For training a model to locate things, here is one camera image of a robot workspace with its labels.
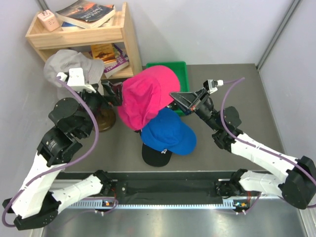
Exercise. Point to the purple cover book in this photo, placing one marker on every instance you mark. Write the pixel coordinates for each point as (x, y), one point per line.
(122, 61)

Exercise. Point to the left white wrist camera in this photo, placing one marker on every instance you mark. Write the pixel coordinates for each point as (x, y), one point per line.
(75, 80)

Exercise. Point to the beige mannequin head stand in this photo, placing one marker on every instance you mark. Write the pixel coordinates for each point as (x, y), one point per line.
(105, 115)

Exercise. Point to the dark cover paperback book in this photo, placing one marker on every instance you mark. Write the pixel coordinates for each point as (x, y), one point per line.
(86, 14)

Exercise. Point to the grey bucket hat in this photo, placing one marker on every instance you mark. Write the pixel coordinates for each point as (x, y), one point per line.
(66, 59)

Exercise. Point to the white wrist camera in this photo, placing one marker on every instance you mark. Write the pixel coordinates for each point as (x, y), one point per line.
(211, 86)
(75, 80)

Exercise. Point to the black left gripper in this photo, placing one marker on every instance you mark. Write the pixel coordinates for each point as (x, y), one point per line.
(115, 97)

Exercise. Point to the pink power adapter cube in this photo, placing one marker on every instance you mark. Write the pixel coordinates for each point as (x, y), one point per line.
(48, 20)

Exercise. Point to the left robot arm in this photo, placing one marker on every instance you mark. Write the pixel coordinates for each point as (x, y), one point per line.
(36, 205)

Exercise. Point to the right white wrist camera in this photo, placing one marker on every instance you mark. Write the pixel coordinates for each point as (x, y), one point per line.
(211, 86)

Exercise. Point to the magenta cap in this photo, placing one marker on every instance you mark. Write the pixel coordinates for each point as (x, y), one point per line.
(145, 94)

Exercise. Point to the black baseball cap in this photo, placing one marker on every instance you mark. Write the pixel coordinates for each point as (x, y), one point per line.
(155, 158)

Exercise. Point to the orange cover book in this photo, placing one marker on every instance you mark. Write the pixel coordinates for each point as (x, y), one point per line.
(104, 52)

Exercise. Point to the green plastic bin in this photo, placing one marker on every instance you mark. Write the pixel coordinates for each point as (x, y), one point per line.
(182, 74)

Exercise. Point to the blue book under stack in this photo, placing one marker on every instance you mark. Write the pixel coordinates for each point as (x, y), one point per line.
(70, 27)

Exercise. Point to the wooden shelf unit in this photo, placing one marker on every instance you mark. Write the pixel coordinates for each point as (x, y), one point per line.
(46, 43)

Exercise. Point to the aluminium rail with cable duct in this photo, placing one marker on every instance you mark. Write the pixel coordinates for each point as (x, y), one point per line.
(162, 201)

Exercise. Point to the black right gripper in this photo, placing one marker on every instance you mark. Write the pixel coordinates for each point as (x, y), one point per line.
(188, 100)

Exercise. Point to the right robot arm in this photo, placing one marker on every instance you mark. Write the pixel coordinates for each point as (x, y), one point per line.
(293, 179)

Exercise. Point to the blue cap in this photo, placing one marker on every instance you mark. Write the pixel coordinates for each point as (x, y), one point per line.
(167, 132)

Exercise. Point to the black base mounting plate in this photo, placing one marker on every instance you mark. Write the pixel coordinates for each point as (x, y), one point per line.
(133, 185)

